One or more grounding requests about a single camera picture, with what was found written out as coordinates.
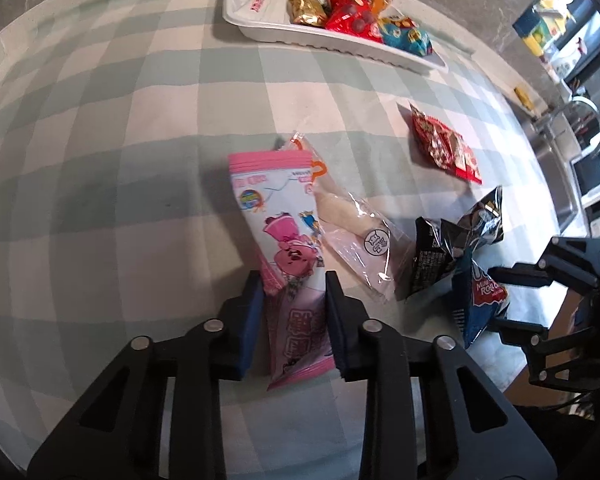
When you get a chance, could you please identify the dark blue snack bag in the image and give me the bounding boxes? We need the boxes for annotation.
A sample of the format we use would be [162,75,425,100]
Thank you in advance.
[452,249,509,349]

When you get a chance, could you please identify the black foil snack bag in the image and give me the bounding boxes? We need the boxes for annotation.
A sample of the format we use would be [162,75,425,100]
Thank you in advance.
[407,185,504,296]

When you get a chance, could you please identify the clear rice cake packet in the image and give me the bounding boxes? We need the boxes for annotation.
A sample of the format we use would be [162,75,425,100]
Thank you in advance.
[283,132,413,299]

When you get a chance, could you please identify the red patterned snack packet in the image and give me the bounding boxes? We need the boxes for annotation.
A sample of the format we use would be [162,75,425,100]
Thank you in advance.
[409,104,482,184]

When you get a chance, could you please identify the pink cartoon snack packet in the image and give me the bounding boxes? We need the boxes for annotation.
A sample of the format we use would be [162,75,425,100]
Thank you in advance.
[228,148,333,389]

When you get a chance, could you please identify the blue yellow snack bag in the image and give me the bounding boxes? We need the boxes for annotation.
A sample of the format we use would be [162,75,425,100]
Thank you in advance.
[378,16,433,58]

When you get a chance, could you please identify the red chocolate ball bag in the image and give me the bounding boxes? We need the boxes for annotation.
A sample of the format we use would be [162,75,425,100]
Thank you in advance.
[325,0,382,44]

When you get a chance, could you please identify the gold wafer snack packet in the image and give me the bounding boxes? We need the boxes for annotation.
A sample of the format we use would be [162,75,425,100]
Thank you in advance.
[287,0,328,28]

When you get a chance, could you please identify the steel sink faucet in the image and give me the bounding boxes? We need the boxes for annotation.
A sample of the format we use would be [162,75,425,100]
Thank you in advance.
[534,96,600,162]

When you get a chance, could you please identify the green white checkered tablecloth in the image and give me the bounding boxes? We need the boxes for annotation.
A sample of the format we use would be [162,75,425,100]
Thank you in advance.
[0,0,558,468]

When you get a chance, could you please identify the yellow sponge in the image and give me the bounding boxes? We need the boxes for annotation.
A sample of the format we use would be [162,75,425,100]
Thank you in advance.
[514,86,535,112]

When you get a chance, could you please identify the white plastic tray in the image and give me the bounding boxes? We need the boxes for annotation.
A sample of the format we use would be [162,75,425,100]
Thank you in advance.
[223,0,449,75]

